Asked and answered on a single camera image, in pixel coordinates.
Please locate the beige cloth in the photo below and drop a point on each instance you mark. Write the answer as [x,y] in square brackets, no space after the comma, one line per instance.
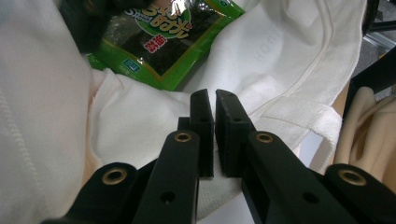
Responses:
[361,124]

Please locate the green snack packet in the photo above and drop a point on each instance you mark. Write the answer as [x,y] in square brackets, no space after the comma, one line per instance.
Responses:
[174,53]

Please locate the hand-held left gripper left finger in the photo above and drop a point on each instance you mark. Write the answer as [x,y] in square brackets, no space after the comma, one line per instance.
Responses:
[204,146]

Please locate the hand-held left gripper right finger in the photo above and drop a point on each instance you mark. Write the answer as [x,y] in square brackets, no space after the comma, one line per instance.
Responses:
[230,140]

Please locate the white cloth tote bag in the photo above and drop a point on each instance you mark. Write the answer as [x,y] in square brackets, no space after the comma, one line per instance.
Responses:
[140,124]

